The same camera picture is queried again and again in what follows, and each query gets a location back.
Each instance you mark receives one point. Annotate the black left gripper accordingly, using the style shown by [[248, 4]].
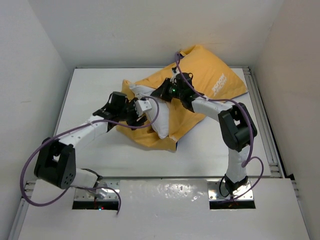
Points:
[[134, 122]]

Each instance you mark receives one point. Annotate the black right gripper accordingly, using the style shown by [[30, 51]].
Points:
[[162, 92]]

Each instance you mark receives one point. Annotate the yellow blue printed pillowcase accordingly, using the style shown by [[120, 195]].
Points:
[[169, 121]]

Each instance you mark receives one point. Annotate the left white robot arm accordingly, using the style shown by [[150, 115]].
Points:
[[56, 161]]

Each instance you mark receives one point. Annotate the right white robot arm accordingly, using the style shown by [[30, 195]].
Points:
[[236, 125]]

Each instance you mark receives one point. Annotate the white front cover board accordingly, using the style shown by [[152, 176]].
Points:
[[172, 210]]

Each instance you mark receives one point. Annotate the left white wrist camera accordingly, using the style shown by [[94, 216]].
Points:
[[142, 106]]

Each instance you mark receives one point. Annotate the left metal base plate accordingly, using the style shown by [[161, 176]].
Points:
[[105, 190]]

